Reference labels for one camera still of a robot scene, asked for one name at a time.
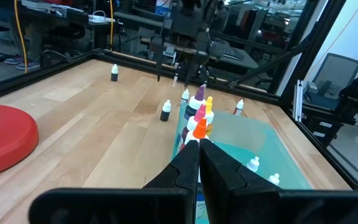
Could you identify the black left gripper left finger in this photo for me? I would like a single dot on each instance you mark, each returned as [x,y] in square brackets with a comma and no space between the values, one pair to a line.
[182,171]

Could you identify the red-orange food coloring bottle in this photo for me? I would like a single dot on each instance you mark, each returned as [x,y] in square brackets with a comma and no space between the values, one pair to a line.
[200,130]

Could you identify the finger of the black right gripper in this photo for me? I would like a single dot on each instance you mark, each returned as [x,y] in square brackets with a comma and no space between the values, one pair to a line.
[197,60]
[158,56]

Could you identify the red-capped bottle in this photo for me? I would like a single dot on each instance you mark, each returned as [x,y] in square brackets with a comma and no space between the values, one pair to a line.
[199,93]

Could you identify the white power strip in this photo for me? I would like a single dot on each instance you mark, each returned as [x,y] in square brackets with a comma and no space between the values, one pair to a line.
[99,19]

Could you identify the gray office chair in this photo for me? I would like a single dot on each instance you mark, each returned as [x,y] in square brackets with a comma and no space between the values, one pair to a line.
[337,71]

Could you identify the small white-capped dropper bottle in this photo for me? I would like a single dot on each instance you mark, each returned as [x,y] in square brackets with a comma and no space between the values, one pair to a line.
[166,110]
[274,179]
[253,164]
[238,107]
[185,96]
[175,80]
[114,72]

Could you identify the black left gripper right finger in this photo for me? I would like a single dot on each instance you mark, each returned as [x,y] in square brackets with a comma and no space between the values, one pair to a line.
[219,177]

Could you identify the yellow food coloring bottle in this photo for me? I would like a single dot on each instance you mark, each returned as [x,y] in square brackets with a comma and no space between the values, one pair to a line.
[209,104]

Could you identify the silver aluminium extrusion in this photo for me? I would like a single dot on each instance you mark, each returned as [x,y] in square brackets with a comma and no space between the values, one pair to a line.
[297,99]

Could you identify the red desk lamp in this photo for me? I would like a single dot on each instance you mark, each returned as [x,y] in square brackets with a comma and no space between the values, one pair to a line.
[5,140]

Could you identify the pink food coloring bottle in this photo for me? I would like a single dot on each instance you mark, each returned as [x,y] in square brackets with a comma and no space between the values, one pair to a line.
[200,113]

